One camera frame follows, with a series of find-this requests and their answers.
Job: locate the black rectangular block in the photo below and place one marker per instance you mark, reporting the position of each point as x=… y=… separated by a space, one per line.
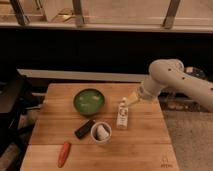
x=84 y=129

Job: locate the black chair at left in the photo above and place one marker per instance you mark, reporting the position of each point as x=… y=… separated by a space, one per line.
x=14 y=99

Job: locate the orange carrot toy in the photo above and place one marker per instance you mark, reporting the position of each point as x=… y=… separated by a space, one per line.
x=64 y=152

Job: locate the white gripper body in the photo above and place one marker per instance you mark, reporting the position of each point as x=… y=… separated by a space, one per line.
x=146 y=92

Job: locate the white cup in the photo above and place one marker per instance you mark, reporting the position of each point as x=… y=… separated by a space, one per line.
x=93 y=133

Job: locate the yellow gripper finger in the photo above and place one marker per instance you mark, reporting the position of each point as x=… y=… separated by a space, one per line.
x=132 y=99

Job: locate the white bottle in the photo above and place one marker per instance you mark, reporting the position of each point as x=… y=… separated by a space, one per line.
x=122 y=115

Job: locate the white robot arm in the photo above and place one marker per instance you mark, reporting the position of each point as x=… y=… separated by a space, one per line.
x=170 y=73

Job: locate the dark plate on ledge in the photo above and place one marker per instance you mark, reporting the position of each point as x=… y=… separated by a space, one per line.
x=196 y=72

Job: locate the green ceramic bowl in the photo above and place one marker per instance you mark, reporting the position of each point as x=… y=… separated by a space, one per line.
x=89 y=101

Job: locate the white object inside cup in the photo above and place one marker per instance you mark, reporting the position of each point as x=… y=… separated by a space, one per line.
x=102 y=133

